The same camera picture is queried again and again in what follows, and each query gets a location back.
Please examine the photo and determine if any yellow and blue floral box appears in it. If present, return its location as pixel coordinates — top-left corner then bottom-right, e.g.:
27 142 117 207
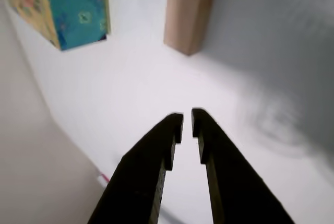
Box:
0 0 112 51

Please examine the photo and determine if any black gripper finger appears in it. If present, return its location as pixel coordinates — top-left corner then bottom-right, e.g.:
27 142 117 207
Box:
87 113 184 224
191 108 295 224

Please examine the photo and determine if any wooden Jenga block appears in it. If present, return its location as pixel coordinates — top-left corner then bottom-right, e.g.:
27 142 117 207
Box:
163 0 219 56

